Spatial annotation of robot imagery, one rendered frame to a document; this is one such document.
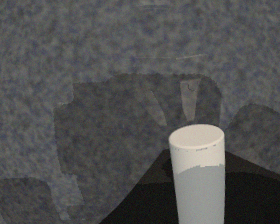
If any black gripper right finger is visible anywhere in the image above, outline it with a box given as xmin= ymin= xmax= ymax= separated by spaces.
xmin=224 ymin=151 xmax=280 ymax=224

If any grey cylinder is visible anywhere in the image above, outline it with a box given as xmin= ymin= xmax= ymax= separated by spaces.
xmin=168 ymin=125 xmax=225 ymax=224

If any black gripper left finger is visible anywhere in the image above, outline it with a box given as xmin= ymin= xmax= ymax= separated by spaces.
xmin=100 ymin=149 xmax=179 ymax=224

